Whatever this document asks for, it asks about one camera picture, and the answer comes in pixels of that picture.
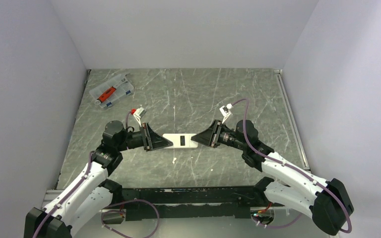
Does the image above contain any clear plastic organizer box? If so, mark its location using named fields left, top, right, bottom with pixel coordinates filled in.
left=89, top=72, right=135, bottom=109

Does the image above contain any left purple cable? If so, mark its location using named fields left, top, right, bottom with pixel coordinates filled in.
left=31, top=110, right=137, bottom=238

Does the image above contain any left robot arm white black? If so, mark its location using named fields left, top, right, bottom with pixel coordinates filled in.
left=24, top=120, right=173, bottom=238

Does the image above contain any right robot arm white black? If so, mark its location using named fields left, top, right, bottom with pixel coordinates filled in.
left=191, top=120, right=354, bottom=236

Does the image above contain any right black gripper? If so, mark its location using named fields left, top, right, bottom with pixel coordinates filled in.
left=191, top=119, right=247, bottom=151

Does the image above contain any purple cable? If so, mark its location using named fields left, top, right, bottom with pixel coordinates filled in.
left=31, top=110, right=137, bottom=238
left=231, top=98, right=353, bottom=234

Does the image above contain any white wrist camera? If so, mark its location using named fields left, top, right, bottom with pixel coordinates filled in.
left=131, top=107, right=146, bottom=127
left=219, top=104, right=233, bottom=124

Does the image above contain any red handled tool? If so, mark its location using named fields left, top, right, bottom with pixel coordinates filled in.
left=97, top=86, right=116, bottom=103

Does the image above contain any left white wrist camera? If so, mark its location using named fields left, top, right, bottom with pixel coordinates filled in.
left=131, top=107, right=146, bottom=127

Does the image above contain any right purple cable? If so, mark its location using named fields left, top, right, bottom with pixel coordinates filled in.
left=231, top=98, right=353, bottom=234

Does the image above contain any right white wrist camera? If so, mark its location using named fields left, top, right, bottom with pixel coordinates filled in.
left=219, top=104, right=233, bottom=124

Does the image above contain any white remote control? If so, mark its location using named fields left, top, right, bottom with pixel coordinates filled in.
left=162, top=133, right=198, bottom=149

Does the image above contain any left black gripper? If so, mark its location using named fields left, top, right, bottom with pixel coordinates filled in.
left=117, top=122, right=173, bottom=152

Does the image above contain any black base frame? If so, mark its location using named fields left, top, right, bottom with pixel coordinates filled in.
left=113, top=186, right=270, bottom=221

